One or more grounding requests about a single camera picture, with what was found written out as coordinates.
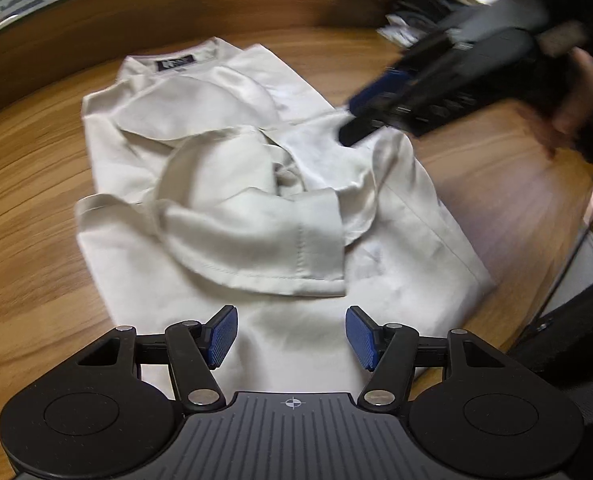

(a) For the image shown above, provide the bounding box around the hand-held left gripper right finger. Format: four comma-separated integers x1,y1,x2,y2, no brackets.
345,305,505,408

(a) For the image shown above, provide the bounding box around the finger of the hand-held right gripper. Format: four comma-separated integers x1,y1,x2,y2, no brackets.
337,107,408,149
349,67,422,116

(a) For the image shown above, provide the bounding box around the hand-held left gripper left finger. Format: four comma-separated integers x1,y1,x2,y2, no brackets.
76,305,240,409

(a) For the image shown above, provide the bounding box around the cream satin short-sleeved shirt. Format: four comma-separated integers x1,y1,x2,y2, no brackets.
75,36,495,397

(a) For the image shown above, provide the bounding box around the person's right hand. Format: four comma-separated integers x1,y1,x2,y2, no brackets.
537,24,593,159

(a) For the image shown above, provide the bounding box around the dark grey folded garment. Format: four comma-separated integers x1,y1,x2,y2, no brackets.
390,0,459,28

